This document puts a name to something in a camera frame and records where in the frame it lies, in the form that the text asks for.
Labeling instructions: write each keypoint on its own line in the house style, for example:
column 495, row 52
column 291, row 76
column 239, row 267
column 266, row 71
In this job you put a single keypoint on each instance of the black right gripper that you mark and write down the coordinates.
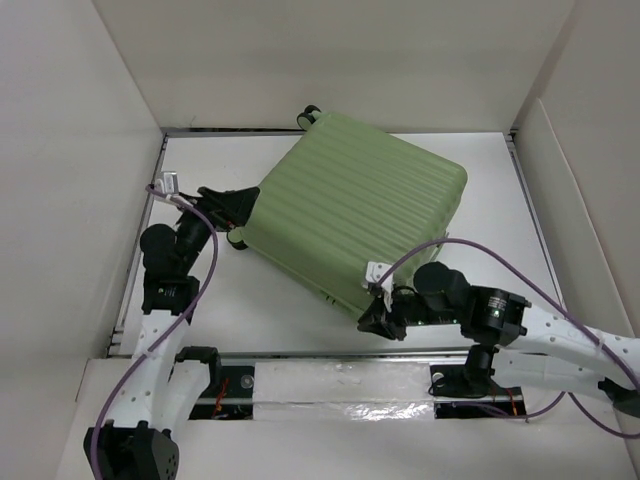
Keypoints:
column 377, row 319

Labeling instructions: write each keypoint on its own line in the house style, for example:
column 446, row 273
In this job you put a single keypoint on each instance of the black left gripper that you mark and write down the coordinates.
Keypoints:
column 229, row 208

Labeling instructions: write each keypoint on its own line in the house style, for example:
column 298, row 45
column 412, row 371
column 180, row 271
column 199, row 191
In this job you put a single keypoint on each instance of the green hard-shell suitcase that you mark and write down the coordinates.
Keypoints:
column 347, row 194

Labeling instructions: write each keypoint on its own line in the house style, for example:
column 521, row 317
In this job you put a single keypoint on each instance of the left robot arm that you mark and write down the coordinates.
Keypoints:
column 135, row 435

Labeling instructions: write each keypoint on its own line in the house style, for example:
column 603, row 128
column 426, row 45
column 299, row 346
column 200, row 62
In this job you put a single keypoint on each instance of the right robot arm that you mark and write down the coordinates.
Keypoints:
column 514, row 342

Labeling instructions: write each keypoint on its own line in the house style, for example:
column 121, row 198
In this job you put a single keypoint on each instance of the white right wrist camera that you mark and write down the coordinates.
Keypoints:
column 373, row 283

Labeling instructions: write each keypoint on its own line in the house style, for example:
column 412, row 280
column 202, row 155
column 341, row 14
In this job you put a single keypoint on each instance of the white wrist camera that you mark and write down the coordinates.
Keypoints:
column 167, row 182
column 373, row 283

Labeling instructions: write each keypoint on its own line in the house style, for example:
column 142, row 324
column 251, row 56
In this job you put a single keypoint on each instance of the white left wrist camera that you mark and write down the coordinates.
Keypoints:
column 167, row 182

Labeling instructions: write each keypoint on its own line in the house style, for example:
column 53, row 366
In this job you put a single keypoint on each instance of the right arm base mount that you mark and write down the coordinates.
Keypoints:
column 456, row 397

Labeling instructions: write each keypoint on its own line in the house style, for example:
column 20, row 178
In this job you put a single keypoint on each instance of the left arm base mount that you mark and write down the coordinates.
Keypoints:
column 231, row 399

